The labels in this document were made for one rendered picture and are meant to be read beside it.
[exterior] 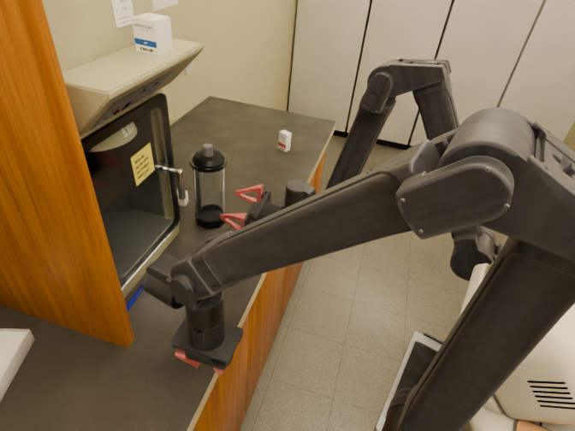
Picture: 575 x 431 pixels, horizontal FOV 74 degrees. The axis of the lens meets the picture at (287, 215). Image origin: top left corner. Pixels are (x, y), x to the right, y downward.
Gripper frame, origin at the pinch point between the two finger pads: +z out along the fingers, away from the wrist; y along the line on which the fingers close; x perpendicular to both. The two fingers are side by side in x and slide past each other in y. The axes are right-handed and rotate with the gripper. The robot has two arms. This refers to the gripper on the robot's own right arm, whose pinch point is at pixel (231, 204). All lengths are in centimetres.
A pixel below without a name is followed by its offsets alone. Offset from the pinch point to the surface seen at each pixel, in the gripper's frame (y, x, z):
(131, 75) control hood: 15.4, -39.5, 8.1
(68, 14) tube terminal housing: 14, -48, 18
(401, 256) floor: -118, 128, -63
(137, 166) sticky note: 9.3, -14.6, 17.8
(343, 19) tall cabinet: -282, 33, 19
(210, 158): -12.8, -3.6, 11.5
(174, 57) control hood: 3.3, -38.3, 7.1
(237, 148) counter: -60, 25, 24
